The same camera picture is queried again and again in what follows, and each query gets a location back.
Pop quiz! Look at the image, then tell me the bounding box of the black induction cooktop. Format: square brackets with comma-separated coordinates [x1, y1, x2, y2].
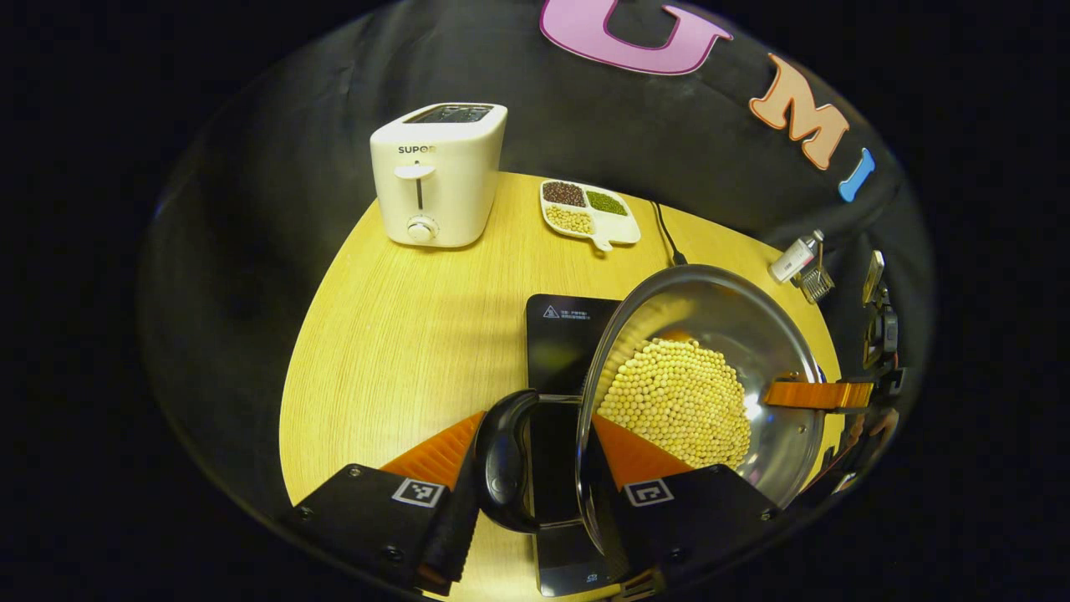
[524, 293, 626, 599]

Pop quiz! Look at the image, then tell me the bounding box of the white toaster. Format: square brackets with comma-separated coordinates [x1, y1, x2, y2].
[369, 102, 509, 250]

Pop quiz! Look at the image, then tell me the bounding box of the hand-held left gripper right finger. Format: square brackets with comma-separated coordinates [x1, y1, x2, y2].
[583, 413, 783, 586]

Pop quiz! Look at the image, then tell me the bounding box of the pile of soybeans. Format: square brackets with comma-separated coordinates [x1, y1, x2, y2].
[596, 337, 752, 471]

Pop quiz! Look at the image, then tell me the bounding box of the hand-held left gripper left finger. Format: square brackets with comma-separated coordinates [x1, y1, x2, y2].
[287, 410, 487, 597]

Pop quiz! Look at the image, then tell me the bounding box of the small clear plastic bottle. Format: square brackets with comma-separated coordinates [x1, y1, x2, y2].
[768, 230, 825, 284]

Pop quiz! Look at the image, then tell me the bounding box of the clear glass holder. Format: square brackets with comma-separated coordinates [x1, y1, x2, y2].
[794, 242, 837, 304]

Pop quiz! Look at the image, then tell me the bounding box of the steel pot with black handles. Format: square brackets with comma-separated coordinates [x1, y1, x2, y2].
[474, 263, 829, 579]

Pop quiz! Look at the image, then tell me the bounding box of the white divided bean dish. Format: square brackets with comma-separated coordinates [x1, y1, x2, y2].
[538, 178, 643, 253]

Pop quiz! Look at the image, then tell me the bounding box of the black power cable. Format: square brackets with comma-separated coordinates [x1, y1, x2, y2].
[650, 200, 689, 268]

